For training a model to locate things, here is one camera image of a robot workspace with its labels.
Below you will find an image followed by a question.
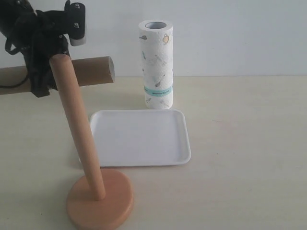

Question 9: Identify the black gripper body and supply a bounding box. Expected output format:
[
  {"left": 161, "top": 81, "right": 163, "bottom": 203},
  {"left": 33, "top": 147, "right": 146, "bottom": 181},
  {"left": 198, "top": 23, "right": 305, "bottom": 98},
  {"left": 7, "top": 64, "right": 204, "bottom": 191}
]
[{"left": 7, "top": 9, "right": 72, "bottom": 63}]

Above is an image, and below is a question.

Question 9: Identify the brown cardboard tube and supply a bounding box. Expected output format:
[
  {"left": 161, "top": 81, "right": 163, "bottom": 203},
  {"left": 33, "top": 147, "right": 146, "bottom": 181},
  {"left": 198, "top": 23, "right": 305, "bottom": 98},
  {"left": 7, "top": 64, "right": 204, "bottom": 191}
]
[{"left": 0, "top": 55, "right": 115, "bottom": 99}]

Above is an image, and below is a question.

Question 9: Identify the printed white paper towel roll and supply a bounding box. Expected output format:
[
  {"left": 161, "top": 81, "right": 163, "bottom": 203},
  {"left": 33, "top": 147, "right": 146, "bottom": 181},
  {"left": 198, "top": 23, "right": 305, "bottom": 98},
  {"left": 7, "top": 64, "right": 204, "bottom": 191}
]
[{"left": 139, "top": 20, "right": 174, "bottom": 109}]

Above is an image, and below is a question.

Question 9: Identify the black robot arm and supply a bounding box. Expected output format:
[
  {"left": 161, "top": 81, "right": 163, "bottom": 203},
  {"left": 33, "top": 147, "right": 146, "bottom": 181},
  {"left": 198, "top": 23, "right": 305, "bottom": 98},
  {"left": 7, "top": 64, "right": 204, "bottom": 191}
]
[{"left": 0, "top": 0, "right": 69, "bottom": 98}]

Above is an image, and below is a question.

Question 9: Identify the wooden paper towel holder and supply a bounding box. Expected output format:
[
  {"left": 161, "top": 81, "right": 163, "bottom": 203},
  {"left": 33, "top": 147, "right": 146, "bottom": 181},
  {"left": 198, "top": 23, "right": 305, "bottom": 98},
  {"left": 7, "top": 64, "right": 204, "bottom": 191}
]
[{"left": 49, "top": 54, "right": 134, "bottom": 230}]

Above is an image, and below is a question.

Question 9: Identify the white rectangular tray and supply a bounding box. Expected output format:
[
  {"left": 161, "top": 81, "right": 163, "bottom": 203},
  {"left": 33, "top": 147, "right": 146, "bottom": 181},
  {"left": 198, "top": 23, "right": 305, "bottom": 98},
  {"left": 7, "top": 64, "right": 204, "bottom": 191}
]
[{"left": 90, "top": 109, "right": 191, "bottom": 167}]

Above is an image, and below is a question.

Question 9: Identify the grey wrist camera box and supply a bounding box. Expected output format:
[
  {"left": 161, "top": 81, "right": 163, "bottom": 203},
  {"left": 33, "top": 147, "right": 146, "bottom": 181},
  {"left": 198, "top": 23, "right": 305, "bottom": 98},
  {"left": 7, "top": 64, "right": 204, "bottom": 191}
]
[{"left": 64, "top": 0, "right": 86, "bottom": 46}]

